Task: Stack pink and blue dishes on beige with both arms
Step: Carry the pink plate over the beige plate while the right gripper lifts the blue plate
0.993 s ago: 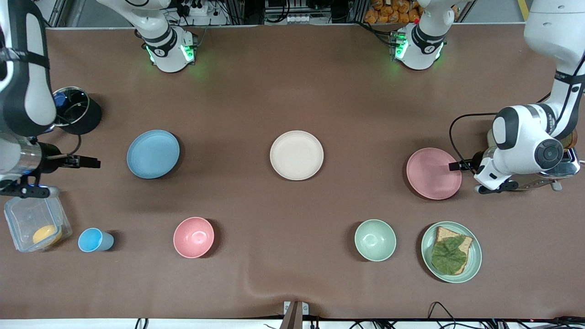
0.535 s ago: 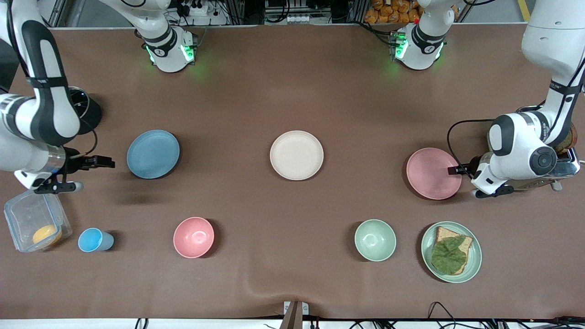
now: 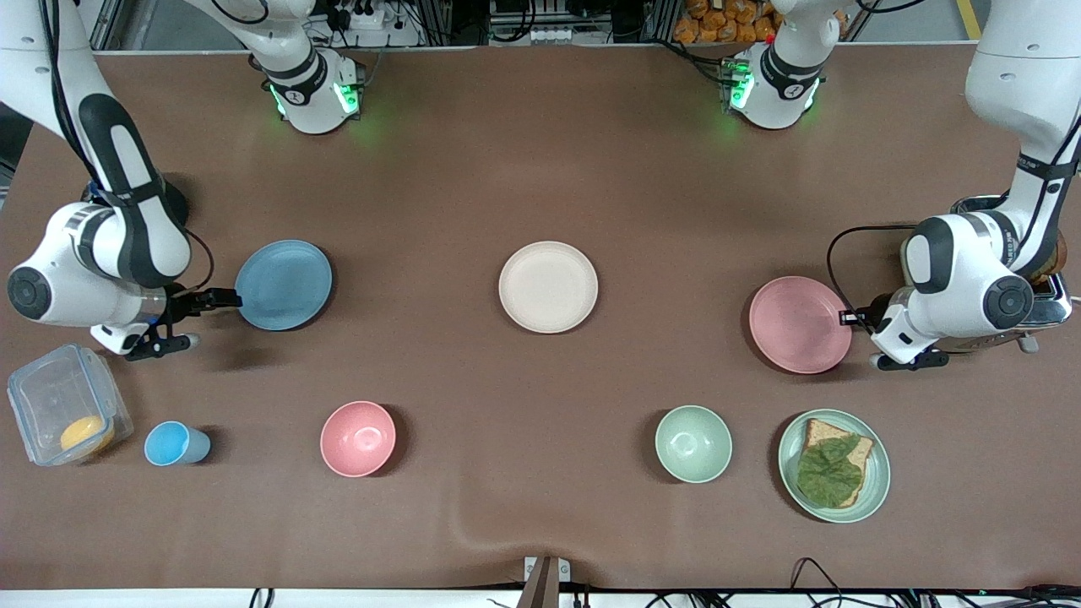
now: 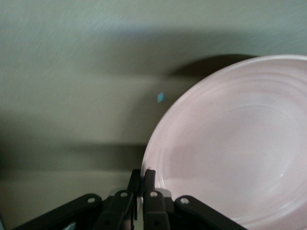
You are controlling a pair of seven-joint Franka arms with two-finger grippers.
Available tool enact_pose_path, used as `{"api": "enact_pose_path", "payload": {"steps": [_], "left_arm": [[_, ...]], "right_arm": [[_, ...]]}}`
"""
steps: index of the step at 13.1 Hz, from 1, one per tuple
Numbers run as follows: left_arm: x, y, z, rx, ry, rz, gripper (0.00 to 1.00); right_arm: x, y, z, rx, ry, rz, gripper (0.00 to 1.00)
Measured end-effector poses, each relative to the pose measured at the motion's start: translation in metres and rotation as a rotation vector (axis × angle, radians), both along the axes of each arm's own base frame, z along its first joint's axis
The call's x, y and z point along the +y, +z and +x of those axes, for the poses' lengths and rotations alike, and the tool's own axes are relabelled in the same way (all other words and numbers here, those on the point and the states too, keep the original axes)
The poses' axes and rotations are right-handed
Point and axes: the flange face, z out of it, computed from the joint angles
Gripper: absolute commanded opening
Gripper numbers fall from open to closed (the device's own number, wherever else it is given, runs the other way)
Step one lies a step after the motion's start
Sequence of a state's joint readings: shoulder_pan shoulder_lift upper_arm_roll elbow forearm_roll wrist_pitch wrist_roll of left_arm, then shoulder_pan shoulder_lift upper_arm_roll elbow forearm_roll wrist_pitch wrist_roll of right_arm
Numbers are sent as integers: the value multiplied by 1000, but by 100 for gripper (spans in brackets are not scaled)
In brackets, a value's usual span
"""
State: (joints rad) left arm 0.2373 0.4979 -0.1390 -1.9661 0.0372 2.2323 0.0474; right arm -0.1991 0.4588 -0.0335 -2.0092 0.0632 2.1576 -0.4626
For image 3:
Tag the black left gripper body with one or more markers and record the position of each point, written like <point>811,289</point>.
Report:
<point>875,318</point>

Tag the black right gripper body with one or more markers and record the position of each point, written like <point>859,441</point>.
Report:
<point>181,304</point>

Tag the pink plate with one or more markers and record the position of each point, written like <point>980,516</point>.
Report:
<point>798,325</point>

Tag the blue plate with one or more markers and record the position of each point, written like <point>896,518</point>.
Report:
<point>285,285</point>

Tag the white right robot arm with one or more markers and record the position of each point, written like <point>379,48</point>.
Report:
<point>135,245</point>

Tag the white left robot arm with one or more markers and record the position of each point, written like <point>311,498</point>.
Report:
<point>963,270</point>

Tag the black utensil holder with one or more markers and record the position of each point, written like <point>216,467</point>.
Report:
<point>176,203</point>

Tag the brown bread slice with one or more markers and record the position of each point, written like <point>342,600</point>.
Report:
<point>823,432</point>

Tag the blue cup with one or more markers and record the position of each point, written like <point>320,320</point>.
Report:
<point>169,444</point>

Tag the clear plastic container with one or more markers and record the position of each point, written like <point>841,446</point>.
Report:
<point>51,393</point>

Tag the green plate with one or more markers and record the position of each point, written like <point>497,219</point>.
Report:
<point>878,473</point>

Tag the green lettuce leaf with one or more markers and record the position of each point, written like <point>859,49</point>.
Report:
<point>829,473</point>

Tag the orange round food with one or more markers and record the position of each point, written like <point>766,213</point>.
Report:
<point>86,433</point>

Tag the beige chrome toaster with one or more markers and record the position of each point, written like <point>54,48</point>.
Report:
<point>1051,308</point>

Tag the toasted bread slice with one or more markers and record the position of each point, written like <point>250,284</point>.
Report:
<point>1056,263</point>

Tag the pink bowl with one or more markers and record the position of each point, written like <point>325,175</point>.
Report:
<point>358,439</point>

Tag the green bowl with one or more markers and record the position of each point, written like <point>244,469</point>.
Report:
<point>693,444</point>

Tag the beige plate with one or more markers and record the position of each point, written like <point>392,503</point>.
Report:
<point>548,287</point>

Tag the orange snack bag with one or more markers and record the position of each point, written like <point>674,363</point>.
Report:
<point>726,24</point>

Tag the small white power strip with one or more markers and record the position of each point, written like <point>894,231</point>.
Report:
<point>551,35</point>

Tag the aluminium frame post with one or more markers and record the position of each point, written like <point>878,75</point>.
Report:
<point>105,25</point>

